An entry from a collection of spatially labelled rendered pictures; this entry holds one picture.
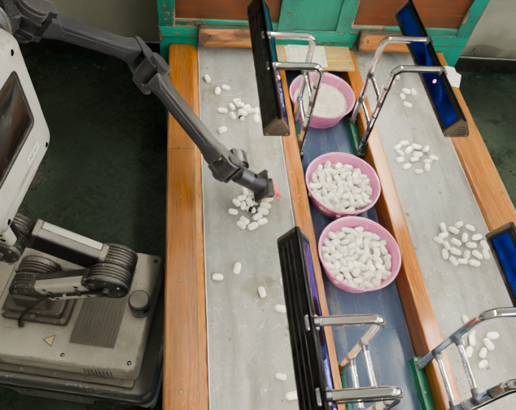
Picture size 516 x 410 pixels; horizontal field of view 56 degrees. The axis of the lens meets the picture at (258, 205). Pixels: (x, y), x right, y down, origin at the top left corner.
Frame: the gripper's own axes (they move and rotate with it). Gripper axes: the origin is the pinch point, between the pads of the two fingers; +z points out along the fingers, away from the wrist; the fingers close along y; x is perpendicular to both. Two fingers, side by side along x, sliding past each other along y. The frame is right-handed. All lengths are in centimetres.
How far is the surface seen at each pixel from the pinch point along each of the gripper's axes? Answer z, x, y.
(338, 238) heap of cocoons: 16.9, -9.1, -15.6
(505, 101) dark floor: 189, -58, 126
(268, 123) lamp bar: -25.7, -19.7, 3.1
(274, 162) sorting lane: 2.2, 1.1, 16.4
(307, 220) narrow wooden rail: 6.0, -5.3, -10.7
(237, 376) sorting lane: -13, 14, -58
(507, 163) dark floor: 172, -45, 73
